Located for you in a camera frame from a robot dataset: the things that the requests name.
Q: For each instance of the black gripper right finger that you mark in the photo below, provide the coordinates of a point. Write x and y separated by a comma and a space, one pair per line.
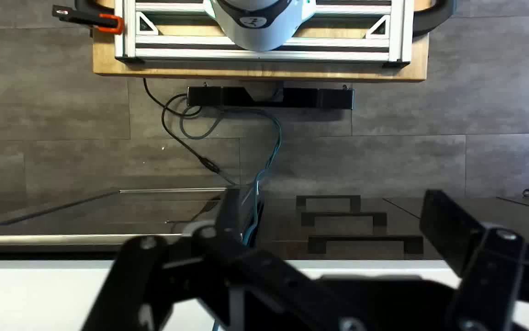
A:
492, 268

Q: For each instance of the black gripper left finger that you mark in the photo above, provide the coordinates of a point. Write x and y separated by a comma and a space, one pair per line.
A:
216, 281

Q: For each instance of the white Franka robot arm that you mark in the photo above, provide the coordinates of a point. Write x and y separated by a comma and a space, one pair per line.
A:
256, 20

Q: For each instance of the dark wooden base cabinet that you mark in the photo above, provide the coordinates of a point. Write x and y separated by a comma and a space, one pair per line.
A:
277, 220

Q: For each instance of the black power strip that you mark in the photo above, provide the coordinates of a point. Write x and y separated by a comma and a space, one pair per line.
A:
313, 97

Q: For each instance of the black curved clamp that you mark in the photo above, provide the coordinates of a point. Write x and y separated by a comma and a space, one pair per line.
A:
436, 14

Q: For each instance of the black orange clamp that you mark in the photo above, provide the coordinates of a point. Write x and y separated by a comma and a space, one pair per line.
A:
109, 25

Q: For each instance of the aluminium profile base frame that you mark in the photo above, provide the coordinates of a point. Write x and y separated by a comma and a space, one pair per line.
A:
266, 55

